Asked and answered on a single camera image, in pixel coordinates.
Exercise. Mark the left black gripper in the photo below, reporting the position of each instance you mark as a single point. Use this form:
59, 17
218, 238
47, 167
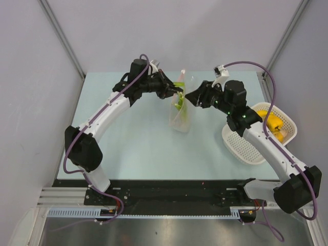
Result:
167, 87

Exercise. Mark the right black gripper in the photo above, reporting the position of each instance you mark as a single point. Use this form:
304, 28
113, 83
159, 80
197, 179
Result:
207, 89

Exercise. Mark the green leek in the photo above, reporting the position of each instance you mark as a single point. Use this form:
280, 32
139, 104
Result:
178, 99

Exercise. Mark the clear zip top bag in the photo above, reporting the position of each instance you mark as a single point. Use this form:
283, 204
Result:
181, 110

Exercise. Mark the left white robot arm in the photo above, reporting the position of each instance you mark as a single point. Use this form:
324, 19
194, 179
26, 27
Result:
81, 143

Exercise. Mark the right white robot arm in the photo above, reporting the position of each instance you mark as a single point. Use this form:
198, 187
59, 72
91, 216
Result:
298, 184

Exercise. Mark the white perforated plastic basket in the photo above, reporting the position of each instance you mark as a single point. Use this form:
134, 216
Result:
247, 149

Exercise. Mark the yellow banana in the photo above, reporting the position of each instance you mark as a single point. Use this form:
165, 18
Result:
264, 113

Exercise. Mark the yellow bell pepper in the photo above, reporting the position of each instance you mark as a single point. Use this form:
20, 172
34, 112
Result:
274, 123

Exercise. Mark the yellow lemon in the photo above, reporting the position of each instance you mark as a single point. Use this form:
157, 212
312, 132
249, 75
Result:
279, 136

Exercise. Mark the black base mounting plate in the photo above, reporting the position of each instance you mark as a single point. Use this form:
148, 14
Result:
173, 195

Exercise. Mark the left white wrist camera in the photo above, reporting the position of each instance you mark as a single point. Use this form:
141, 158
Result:
153, 67

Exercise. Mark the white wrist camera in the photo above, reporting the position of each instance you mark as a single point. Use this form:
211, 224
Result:
221, 74
153, 67

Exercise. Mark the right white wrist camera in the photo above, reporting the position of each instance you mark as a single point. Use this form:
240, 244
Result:
221, 74

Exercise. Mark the white slotted cable duct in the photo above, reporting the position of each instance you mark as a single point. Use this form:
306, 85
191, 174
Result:
106, 213

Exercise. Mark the aluminium frame rail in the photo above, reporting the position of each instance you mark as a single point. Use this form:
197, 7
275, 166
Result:
62, 197

